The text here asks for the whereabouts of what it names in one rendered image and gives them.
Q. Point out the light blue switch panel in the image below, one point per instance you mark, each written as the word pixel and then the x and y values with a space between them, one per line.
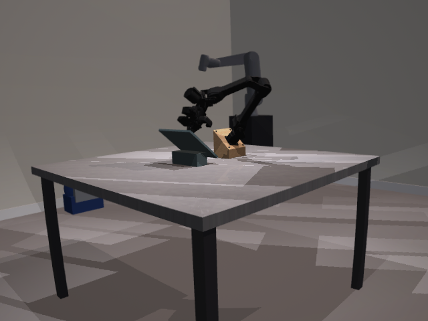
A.
pixel 193 151

